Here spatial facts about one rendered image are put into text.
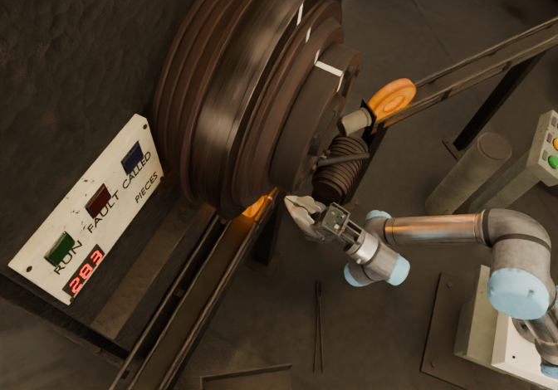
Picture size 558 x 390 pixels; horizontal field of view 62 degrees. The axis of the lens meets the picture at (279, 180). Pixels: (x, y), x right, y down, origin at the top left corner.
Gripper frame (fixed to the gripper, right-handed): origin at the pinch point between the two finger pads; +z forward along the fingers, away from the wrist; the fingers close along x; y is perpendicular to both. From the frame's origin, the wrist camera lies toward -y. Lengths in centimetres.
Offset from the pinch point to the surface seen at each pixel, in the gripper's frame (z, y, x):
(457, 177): -57, -26, -59
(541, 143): -62, 6, -65
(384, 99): -9.0, 4.1, -41.9
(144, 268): 20.4, 6.6, 33.6
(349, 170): -15.8, -18.2, -29.6
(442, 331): -87, -48, -13
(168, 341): 5.9, -13.8, 41.8
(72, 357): 24, -86, 58
